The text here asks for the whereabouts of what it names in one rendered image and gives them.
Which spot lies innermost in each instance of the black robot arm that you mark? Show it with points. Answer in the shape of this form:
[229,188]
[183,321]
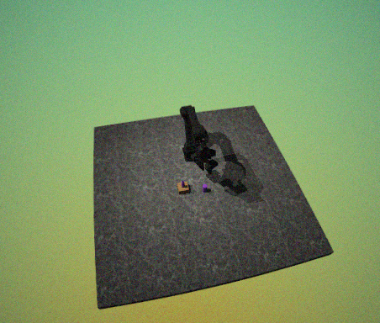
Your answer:
[195,132]

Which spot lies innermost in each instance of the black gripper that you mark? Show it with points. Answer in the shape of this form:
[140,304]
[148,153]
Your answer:
[210,164]

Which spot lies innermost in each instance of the orange square block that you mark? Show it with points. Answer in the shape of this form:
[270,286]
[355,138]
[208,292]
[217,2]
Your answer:
[182,190]

